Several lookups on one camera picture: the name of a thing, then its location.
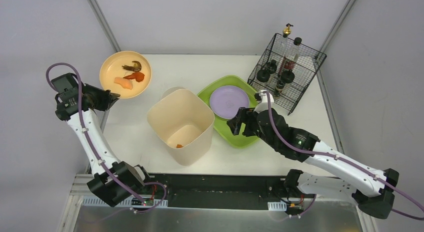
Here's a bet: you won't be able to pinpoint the brown food scraps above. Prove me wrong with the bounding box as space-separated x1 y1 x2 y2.
121 61 142 72

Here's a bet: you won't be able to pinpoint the dark vinegar bottle red label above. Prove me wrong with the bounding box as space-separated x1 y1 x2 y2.
278 37 302 77

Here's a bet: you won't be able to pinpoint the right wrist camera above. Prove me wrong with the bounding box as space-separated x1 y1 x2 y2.
254 90 274 113

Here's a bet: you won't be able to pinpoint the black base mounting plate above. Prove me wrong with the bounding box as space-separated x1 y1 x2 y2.
141 173 302 210

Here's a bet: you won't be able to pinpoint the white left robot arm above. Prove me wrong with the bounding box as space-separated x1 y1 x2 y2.
50 73 144 207

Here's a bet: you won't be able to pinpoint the black-cap shaker bottle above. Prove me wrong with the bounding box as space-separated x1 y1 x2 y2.
256 69 271 84

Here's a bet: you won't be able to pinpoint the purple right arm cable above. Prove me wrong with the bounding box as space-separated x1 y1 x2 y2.
262 90 424 221

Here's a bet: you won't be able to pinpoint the white ceramic bowl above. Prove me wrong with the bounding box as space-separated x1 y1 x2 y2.
161 86 184 100

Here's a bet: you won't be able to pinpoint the green plastic tub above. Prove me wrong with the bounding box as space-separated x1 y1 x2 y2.
198 75 259 148

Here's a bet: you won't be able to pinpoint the white powder shaker bottle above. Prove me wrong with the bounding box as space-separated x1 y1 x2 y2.
264 59 278 74

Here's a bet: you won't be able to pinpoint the red crab claw toy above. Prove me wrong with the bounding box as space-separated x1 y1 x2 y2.
124 72 145 82

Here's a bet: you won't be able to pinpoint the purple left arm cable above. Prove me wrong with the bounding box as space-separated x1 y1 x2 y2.
45 62 168 215

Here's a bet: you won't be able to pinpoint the black wire basket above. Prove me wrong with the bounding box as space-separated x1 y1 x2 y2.
247 33 327 115

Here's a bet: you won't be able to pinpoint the beige plastic bin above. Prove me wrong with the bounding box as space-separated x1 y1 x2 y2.
147 88 215 166

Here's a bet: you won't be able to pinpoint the yellow plastic plate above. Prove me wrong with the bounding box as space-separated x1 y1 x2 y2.
99 51 152 99

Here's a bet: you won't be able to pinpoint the purple plastic plate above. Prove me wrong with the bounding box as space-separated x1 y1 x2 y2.
209 85 250 120

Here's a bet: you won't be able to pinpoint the small pepper jar black cap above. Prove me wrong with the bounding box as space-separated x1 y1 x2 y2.
273 80 285 98

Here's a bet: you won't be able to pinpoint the pink salmon slice toy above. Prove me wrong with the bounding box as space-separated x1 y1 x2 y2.
114 77 133 90

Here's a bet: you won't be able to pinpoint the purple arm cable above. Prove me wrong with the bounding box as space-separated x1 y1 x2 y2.
262 90 424 221
45 62 168 215

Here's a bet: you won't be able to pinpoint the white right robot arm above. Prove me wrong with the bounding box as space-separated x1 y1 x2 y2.
226 107 399 219

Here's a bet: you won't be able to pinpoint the speckled seasoning shaker bottle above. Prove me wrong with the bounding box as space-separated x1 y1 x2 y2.
279 70 295 84

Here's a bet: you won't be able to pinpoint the clear oil bottle gold spout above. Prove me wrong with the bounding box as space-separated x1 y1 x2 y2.
273 23 294 56

